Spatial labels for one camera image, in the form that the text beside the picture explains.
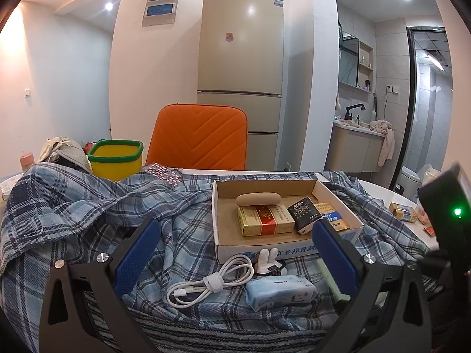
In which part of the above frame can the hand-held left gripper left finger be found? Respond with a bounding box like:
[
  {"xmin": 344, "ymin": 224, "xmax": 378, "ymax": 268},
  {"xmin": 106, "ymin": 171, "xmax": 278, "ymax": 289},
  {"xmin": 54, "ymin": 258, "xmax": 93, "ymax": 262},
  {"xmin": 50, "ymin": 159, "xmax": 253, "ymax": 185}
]
[{"xmin": 39, "ymin": 218, "xmax": 161, "ymax": 353}]

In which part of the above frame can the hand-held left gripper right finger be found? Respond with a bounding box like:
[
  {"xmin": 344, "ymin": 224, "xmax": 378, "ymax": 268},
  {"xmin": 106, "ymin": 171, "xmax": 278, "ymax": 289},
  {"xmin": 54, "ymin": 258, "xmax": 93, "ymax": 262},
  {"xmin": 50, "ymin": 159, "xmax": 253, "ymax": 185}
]
[{"xmin": 312, "ymin": 219, "xmax": 431, "ymax": 353}]

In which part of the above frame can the yellow and blue cigarette pack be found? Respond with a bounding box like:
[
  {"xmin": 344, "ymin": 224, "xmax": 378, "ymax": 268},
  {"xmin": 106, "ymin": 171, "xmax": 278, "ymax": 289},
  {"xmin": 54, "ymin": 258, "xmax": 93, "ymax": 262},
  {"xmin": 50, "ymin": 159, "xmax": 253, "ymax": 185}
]
[{"xmin": 314, "ymin": 202, "xmax": 350, "ymax": 232}]

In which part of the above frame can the black tissue pack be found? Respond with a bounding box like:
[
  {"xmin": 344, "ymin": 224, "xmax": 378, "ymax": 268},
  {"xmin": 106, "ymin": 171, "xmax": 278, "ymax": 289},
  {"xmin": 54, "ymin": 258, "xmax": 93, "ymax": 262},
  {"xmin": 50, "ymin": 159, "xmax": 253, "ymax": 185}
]
[{"xmin": 287, "ymin": 197, "xmax": 324, "ymax": 235}]

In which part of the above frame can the red and gold cigarette carton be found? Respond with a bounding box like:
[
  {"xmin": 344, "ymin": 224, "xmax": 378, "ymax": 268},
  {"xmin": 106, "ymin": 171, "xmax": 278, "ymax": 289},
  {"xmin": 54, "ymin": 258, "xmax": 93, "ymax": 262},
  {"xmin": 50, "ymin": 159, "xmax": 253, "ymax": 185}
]
[{"xmin": 237, "ymin": 204, "xmax": 296, "ymax": 237}]

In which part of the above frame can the shallow cardboard box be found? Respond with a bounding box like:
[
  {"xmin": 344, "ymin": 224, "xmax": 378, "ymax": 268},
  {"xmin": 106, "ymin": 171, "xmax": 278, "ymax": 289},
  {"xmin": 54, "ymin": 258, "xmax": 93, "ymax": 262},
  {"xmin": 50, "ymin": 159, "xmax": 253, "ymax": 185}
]
[{"xmin": 211, "ymin": 178, "xmax": 365, "ymax": 265}]

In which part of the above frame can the beige oval case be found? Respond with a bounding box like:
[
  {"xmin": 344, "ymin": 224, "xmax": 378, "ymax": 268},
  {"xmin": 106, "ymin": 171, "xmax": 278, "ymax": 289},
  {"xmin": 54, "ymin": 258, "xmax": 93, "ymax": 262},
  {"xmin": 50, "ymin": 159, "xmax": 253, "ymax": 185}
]
[{"xmin": 235, "ymin": 192, "xmax": 282, "ymax": 207}]

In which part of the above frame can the cup in plastic bag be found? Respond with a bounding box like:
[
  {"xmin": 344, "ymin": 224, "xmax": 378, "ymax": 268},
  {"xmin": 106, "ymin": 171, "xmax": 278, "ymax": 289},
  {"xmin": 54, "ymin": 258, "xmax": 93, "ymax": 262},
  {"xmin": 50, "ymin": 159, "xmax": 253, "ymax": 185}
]
[{"xmin": 417, "ymin": 164, "xmax": 442, "ymax": 192}]

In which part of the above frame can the white pedal bin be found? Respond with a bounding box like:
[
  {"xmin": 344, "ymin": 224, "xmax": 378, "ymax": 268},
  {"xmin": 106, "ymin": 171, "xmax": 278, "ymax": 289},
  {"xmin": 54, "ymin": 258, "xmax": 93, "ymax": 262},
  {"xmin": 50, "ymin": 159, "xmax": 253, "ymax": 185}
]
[{"xmin": 399, "ymin": 166, "xmax": 421, "ymax": 195}]

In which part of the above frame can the gold cigarette pack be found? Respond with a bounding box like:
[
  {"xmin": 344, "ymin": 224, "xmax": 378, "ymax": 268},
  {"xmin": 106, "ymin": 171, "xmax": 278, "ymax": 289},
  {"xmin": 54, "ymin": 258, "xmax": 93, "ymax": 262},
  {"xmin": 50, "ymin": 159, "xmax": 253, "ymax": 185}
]
[{"xmin": 389, "ymin": 202, "xmax": 418, "ymax": 223}]

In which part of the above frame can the blue plaid shirt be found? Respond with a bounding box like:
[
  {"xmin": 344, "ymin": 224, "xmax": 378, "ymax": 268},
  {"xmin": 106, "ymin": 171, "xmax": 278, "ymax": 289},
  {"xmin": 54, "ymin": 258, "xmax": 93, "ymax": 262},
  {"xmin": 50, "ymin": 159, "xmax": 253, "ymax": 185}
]
[{"xmin": 0, "ymin": 164, "xmax": 442, "ymax": 313}]

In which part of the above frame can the blue wet wipes pack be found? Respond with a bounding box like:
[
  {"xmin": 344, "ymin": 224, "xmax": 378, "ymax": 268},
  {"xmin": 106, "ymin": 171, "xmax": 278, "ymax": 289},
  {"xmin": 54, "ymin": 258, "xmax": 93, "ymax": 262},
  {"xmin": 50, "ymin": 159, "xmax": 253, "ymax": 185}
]
[{"xmin": 245, "ymin": 275, "xmax": 319, "ymax": 311}]

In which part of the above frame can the rhinestone studded pouch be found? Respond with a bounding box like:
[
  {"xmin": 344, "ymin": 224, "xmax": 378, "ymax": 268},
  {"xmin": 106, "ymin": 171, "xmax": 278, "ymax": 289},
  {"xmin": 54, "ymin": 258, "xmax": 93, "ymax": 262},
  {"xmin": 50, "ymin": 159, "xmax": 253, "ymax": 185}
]
[{"xmin": 142, "ymin": 164, "xmax": 184, "ymax": 188}]

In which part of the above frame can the beige towel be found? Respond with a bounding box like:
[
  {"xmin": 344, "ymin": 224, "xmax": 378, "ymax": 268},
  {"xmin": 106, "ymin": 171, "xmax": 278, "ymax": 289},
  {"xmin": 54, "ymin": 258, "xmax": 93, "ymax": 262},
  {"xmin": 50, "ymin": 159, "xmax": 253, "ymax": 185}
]
[{"xmin": 369, "ymin": 119, "xmax": 396, "ymax": 168}]

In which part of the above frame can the yellow bin with green rim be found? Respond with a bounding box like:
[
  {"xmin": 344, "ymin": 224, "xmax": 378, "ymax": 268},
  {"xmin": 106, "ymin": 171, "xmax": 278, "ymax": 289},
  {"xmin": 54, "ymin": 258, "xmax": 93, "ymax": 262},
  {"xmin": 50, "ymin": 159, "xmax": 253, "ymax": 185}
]
[{"xmin": 87, "ymin": 140, "xmax": 144, "ymax": 182}]

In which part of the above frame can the beige vanity cabinet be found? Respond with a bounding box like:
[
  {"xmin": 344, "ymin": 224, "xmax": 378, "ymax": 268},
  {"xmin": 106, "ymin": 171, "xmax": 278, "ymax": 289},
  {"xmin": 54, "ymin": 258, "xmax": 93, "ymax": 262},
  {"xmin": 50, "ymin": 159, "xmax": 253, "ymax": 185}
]
[{"xmin": 326, "ymin": 122, "xmax": 386, "ymax": 173}]

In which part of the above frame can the beige cap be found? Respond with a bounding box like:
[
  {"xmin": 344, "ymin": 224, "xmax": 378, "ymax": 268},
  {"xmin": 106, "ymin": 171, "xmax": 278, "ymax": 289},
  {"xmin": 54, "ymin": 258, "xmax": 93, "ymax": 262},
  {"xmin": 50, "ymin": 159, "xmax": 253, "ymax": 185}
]
[{"xmin": 37, "ymin": 137, "xmax": 92, "ymax": 171}]

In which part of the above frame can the black faucet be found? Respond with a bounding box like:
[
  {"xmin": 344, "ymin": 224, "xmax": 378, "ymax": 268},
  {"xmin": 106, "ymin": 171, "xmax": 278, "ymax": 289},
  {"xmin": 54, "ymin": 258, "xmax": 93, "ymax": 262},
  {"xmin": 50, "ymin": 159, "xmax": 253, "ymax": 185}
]
[{"xmin": 345, "ymin": 104, "xmax": 366, "ymax": 121}]

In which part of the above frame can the orange quilted chair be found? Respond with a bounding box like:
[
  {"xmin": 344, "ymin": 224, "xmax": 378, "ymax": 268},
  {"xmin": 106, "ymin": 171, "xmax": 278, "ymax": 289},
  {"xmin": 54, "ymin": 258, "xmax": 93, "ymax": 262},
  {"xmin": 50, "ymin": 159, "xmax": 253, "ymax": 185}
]
[{"xmin": 146, "ymin": 104, "xmax": 249, "ymax": 171}]

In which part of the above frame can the bathroom mirror cabinet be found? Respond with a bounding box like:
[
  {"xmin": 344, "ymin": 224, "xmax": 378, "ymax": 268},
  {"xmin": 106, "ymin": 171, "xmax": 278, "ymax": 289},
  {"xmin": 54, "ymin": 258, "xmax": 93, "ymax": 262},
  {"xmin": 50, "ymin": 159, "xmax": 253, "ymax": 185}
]
[{"xmin": 338, "ymin": 31, "xmax": 375, "ymax": 91}]

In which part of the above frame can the beige refrigerator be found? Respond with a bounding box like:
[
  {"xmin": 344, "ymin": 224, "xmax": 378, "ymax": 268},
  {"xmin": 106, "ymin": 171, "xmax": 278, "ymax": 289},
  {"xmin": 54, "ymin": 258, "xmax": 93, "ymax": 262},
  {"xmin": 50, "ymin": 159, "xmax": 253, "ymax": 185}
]
[{"xmin": 196, "ymin": 0, "xmax": 286, "ymax": 171}]

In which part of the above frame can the white figurine keychain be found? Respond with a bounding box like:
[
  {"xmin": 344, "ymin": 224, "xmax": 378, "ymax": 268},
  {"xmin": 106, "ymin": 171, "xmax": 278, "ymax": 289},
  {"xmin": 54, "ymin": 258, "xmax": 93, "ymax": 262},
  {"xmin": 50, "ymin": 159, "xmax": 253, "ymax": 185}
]
[{"xmin": 256, "ymin": 248, "xmax": 288, "ymax": 276}]

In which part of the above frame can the white charging cable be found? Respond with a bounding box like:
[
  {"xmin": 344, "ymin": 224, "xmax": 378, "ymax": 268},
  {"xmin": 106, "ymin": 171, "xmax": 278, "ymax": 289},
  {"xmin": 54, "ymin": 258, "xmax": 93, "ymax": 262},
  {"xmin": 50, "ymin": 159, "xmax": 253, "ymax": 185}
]
[{"xmin": 166, "ymin": 255, "xmax": 256, "ymax": 307}]

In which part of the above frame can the black door frame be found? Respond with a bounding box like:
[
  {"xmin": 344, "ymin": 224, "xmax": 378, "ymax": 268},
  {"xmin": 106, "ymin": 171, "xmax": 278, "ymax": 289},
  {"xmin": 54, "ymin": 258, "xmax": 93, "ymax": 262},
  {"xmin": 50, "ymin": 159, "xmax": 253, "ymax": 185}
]
[{"xmin": 392, "ymin": 26, "xmax": 450, "ymax": 192}]

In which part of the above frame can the grey wall electrical panel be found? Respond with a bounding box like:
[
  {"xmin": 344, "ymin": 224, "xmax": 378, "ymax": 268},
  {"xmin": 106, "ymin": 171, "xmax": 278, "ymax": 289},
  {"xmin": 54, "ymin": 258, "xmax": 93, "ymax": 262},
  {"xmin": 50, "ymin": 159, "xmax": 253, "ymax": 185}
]
[{"xmin": 142, "ymin": 0, "xmax": 182, "ymax": 27}]

